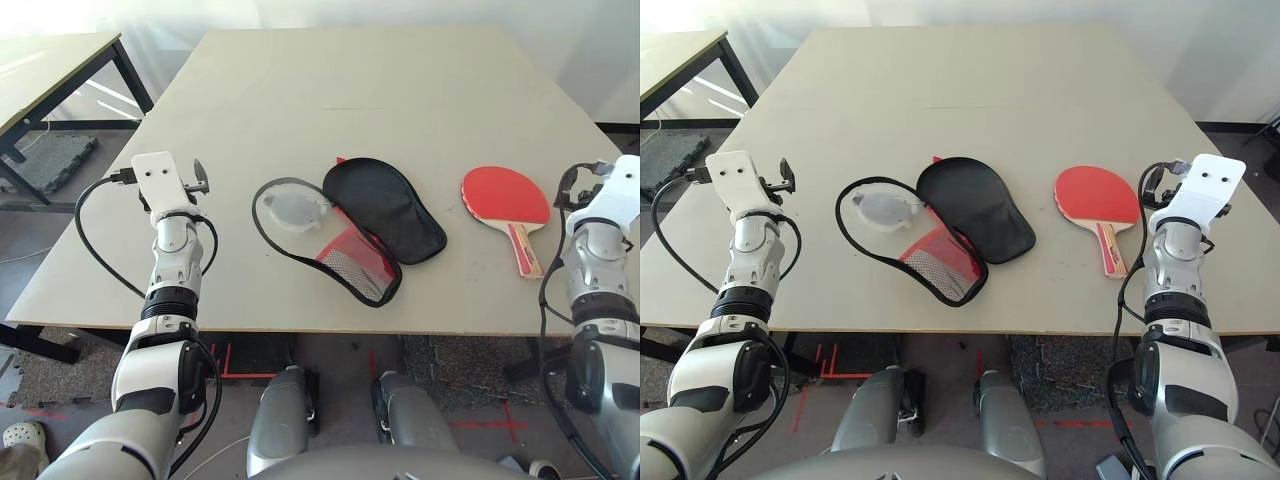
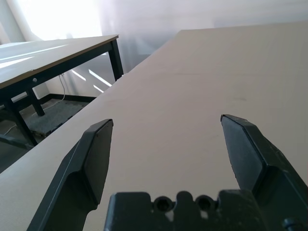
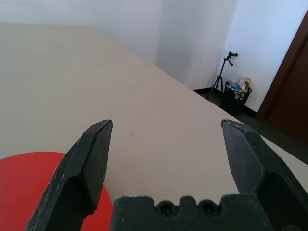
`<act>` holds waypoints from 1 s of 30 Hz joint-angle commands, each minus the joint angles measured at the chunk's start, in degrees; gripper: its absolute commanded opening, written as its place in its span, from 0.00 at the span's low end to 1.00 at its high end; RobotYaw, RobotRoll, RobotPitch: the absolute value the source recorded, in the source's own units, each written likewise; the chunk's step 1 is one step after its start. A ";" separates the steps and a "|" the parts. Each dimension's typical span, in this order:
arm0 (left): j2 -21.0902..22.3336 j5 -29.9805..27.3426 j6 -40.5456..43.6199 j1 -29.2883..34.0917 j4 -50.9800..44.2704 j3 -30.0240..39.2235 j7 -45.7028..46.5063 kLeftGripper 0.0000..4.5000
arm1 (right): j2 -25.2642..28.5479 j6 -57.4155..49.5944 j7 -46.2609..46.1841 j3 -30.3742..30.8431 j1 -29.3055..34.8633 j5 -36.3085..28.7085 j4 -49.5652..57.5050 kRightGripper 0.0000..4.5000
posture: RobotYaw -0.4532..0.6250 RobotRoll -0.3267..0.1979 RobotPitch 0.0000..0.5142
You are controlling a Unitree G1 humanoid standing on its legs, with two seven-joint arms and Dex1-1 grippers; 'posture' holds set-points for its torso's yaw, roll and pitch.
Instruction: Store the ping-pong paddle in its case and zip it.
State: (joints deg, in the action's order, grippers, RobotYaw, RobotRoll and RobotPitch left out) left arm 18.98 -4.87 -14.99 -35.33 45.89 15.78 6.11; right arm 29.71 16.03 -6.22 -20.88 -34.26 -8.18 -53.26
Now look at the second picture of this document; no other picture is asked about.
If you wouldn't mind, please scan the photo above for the thin white wall cable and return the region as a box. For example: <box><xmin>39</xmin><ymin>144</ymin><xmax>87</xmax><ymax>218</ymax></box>
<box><xmin>3</xmin><ymin>73</ymin><xmax>67</xmax><ymax>134</ymax></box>

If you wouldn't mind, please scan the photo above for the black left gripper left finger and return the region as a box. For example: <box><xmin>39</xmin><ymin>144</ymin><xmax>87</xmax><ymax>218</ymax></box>
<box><xmin>26</xmin><ymin>118</ymin><xmax>114</xmax><ymax>231</ymax></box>

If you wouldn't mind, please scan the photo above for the grey foam floor mat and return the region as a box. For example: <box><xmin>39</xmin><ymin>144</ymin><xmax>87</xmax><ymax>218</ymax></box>
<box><xmin>24</xmin><ymin>100</ymin><xmax>90</xmax><ymax>137</ymax></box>

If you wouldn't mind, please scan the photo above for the black-framed side table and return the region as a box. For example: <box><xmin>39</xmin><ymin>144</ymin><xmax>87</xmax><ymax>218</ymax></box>
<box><xmin>0</xmin><ymin>35</ymin><xmax>125</xmax><ymax>147</ymax></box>

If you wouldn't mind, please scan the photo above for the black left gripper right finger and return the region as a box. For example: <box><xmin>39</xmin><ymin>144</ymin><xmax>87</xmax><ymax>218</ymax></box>
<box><xmin>220</xmin><ymin>114</ymin><xmax>308</xmax><ymax>231</ymax></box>

